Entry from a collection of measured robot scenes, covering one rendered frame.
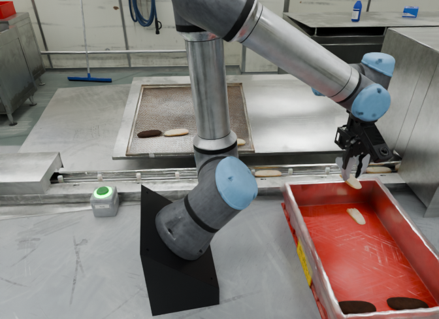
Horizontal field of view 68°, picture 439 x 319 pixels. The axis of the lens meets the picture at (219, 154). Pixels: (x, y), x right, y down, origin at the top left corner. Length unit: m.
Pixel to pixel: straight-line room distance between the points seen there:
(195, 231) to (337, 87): 0.43
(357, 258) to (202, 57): 0.70
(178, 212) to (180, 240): 0.06
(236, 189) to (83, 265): 0.52
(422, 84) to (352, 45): 1.75
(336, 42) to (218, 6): 2.36
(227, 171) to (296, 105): 0.90
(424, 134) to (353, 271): 0.51
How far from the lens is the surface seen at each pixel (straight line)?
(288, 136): 1.38
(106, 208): 1.12
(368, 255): 1.07
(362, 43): 3.02
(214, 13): 0.59
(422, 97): 1.25
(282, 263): 0.98
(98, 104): 1.95
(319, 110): 1.56
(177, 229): 0.77
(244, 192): 0.72
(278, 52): 0.63
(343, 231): 1.11
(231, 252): 0.99
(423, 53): 1.27
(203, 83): 0.75
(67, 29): 5.10
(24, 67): 4.15
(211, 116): 0.78
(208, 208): 0.73
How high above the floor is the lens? 1.58
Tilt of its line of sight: 33 degrees down
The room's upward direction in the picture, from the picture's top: straight up
